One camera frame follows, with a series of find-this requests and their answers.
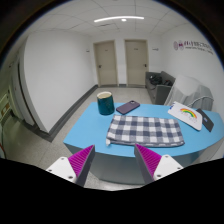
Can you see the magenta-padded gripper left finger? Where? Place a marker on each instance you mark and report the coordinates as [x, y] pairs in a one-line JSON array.
[[63, 166]]

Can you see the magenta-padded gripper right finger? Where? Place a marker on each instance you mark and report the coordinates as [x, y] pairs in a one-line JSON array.
[[166, 165]]

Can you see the blue white checked towel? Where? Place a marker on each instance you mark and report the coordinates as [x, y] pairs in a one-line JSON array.
[[145, 130]]

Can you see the white rainbow print mouse pad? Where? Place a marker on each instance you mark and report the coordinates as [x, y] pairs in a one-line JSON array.
[[185, 116]]

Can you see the black flat notebook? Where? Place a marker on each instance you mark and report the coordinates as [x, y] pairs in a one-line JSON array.
[[206, 120]]

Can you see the purple smartphone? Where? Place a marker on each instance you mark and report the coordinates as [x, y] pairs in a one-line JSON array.
[[127, 107]]

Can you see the dark teal mug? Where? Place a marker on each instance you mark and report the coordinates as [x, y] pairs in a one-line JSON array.
[[106, 105]]

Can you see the grey cloth-covered object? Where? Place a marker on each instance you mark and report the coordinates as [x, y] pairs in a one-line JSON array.
[[190, 88]]

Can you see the black bag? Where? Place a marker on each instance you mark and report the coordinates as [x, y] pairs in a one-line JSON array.
[[155, 80]]

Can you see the beige door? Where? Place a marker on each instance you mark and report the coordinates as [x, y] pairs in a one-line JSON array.
[[106, 63], [136, 62]]

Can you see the small round ceiling light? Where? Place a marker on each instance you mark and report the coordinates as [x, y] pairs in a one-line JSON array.
[[123, 20]]

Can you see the long curved ceiling light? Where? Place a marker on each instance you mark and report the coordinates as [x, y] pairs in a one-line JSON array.
[[116, 18]]

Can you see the wall lettering sign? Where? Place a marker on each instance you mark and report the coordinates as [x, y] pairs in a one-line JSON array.
[[191, 46]]

